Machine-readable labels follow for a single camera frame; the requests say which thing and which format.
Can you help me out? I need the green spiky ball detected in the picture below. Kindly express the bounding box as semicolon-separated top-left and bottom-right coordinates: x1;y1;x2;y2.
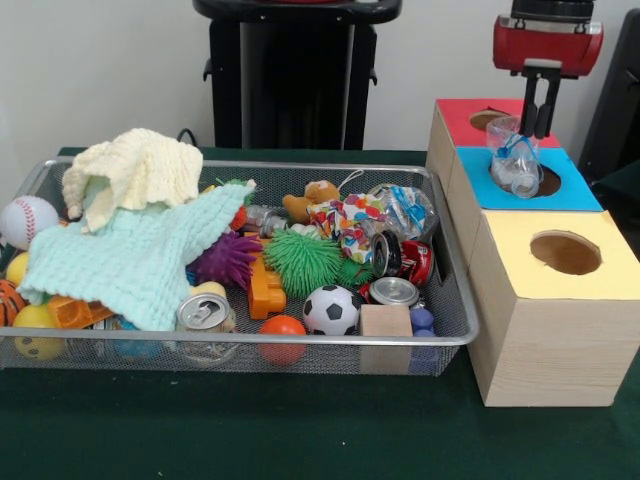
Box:
263;229;374;300

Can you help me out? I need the mint green cloth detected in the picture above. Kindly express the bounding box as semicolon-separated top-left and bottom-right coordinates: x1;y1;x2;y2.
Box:
18;178;259;332

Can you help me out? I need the orange plastic brick toy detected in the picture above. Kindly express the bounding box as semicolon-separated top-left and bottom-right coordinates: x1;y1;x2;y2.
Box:
247;249;287;321

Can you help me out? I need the wooden box with three holes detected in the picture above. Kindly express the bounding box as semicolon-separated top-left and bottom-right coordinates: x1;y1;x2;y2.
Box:
425;97;640;407

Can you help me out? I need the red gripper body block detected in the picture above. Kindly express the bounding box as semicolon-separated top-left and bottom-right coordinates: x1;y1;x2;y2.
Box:
492;14;605;79

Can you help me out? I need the black cable loop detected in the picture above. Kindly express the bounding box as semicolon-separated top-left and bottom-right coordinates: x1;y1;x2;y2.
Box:
173;127;202;149

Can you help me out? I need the clear mesh bin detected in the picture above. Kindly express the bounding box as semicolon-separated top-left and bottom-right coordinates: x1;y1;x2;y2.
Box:
0;155;480;376

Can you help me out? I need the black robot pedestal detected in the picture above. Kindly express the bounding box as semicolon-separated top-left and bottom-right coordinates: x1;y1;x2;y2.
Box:
192;0;404;151

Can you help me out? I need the wooden cube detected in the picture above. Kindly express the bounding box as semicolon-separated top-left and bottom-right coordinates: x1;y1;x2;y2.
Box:
359;303;415;374

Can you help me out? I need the orange red ball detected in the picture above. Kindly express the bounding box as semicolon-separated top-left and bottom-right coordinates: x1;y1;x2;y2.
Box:
258;314;307;366

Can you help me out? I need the white baseball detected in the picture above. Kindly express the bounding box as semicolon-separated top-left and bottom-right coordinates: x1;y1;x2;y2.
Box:
0;195;60;250

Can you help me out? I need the side table with green cloth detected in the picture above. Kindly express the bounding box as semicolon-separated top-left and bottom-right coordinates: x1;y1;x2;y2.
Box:
589;162;640;241

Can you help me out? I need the small clear bottle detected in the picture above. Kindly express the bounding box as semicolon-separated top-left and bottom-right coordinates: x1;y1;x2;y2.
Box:
485;115;545;197

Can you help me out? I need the purple spiky ball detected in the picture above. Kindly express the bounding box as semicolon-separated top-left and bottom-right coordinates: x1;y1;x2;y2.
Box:
188;232;264;291

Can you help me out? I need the black and white soccer ball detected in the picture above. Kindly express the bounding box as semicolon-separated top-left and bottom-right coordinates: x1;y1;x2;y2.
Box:
303;283;362;336

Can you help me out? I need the black chair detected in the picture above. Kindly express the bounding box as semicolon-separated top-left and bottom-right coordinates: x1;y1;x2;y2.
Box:
577;8;640;176

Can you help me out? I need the cream yellow cloth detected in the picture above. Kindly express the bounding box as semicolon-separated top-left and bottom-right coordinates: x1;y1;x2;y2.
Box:
61;127;205;235

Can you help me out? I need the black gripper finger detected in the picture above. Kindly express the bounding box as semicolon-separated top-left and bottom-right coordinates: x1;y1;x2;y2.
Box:
535;73;559;140
521;73;540;137

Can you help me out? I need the silver can with pull tab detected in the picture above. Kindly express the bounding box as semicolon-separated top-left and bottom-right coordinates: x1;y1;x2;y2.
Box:
174;292;237;335

